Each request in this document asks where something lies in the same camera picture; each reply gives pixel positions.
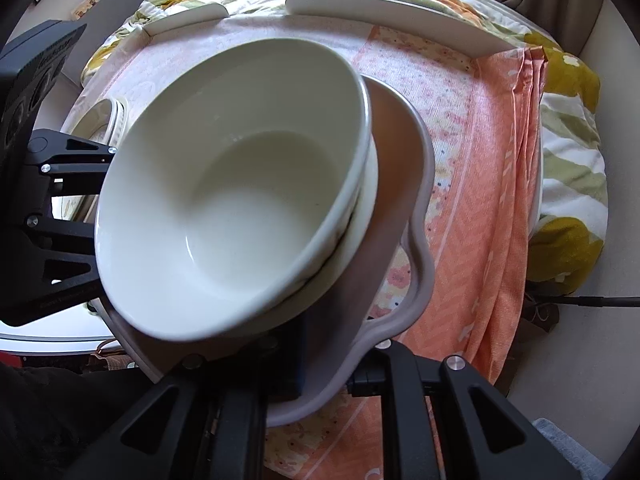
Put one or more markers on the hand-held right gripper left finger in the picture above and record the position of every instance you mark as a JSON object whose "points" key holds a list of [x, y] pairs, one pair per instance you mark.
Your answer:
{"points": [[299, 360]]}

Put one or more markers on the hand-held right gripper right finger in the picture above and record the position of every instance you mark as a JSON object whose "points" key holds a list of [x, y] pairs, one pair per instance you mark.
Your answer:
{"points": [[367, 375]]}

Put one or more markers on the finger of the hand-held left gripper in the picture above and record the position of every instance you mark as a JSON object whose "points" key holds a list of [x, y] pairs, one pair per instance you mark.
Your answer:
{"points": [[70, 240], [75, 160]]}

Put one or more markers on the large white plate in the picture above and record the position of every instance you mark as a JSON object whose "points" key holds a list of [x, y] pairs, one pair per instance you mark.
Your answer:
{"points": [[122, 120]]}

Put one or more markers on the white bowl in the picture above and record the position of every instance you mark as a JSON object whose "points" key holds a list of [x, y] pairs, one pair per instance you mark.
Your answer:
{"points": [[225, 200], [362, 210]]}

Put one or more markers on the pinkish grey tray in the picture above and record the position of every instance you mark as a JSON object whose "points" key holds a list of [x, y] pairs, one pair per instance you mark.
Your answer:
{"points": [[390, 170]]}

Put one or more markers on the white tray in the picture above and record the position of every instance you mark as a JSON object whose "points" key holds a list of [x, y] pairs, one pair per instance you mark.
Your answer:
{"points": [[400, 20]]}

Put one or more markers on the person's left forearm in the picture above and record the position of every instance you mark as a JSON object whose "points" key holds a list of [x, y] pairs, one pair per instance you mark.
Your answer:
{"points": [[50, 420]]}

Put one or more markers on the beige box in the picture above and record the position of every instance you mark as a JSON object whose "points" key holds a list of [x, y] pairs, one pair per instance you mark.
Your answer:
{"points": [[86, 6]]}

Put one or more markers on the brown patterned cloth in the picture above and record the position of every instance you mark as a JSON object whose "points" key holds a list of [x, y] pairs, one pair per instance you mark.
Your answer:
{"points": [[112, 357]]}

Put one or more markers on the grey-blue rug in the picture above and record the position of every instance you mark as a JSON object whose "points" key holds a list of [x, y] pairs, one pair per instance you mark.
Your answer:
{"points": [[565, 440]]}

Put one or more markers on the orange patterned cloth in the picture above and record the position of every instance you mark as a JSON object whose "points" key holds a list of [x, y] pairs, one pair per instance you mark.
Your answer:
{"points": [[465, 160]]}

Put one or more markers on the floral blanket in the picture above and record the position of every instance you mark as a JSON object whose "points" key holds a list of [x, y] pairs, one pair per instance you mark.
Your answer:
{"points": [[570, 170]]}

